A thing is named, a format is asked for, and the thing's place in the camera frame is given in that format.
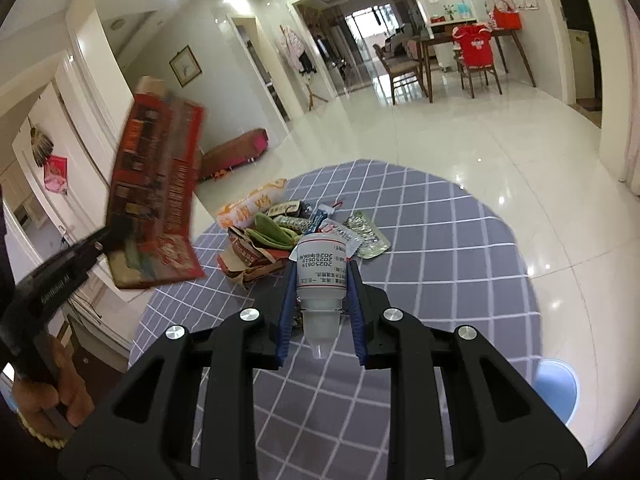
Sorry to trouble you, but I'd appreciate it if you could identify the grey checked tablecloth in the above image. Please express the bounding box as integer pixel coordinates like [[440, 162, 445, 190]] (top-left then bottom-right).
[[127, 159, 544, 480]]

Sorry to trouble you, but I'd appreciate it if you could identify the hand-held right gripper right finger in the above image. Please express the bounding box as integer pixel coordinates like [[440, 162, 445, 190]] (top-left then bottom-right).
[[347, 260, 588, 480]]

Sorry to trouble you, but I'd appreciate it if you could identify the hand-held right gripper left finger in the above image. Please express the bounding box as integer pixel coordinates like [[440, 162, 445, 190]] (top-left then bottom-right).
[[57, 260, 301, 480]]

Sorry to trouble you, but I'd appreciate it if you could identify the large foil blister pack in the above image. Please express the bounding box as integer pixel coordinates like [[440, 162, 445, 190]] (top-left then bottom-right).
[[342, 210, 392, 260]]

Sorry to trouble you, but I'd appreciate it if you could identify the beaded bracelet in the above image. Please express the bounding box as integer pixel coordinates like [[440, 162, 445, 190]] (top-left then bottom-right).
[[15, 406, 69, 449]]

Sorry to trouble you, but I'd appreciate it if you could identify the white plastic bottle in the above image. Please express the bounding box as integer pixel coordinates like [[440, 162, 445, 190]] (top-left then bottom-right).
[[292, 234, 351, 361]]

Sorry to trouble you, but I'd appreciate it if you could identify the long red box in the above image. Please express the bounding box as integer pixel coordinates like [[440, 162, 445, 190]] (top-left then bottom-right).
[[200, 129, 268, 181]]

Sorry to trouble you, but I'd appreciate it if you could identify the small foil blister pack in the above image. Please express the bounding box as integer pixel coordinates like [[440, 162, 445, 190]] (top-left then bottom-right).
[[272, 215, 312, 234]]

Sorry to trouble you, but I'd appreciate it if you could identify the person's left hand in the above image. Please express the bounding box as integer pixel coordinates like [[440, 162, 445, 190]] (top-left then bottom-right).
[[10, 340, 96, 441]]

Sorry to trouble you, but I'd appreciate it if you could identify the red bag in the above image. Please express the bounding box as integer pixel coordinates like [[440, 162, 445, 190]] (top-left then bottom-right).
[[489, 2, 522, 31]]

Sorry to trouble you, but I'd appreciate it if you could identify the beige snack packet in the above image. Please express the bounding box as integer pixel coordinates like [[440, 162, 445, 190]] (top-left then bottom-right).
[[267, 201, 306, 219]]

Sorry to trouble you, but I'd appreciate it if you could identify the orange white plastic bag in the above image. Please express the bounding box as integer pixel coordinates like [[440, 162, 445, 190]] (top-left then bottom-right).
[[216, 177, 289, 231]]

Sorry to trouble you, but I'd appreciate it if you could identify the wooden dining table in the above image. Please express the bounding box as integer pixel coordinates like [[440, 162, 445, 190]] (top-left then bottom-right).
[[417, 26, 537, 104]]

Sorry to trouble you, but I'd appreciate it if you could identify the crumpled brown paper bag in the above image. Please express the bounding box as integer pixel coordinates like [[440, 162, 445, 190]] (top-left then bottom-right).
[[217, 227, 297, 286]]

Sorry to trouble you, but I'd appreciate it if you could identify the small red white packet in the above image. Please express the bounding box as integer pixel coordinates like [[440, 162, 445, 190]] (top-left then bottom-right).
[[300, 206, 332, 234]]

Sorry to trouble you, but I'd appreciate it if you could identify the red shirt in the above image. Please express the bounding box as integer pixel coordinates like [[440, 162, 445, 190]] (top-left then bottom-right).
[[452, 24, 496, 68]]

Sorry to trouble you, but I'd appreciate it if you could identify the framed wall picture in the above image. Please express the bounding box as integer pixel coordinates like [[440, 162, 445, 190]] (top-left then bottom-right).
[[168, 45, 203, 88]]

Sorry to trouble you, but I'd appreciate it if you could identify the wooden chair with shirt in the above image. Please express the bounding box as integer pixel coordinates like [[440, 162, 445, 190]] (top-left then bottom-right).
[[452, 24, 503, 99]]

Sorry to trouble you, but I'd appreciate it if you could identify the red hanging decoration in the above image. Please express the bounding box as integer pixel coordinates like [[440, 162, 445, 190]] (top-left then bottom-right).
[[42, 156, 69, 196]]

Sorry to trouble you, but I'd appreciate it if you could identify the white sachet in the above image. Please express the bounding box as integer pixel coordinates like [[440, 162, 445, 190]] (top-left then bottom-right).
[[320, 217, 362, 261]]

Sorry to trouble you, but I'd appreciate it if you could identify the coat rack with clothes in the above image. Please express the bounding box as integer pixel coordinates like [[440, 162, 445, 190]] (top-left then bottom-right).
[[277, 25, 327, 111]]

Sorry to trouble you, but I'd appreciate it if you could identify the feather duster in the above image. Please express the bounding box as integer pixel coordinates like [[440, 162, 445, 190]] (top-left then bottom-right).
[[26, 116, 56, 166]]

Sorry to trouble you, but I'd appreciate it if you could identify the white bowl of packets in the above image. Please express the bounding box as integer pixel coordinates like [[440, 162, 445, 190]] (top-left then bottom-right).
[[534, 358, 581, 426]]

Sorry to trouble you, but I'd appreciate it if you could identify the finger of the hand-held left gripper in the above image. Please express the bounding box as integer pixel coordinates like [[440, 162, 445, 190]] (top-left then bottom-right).
[[97, 215, 135, 257]]

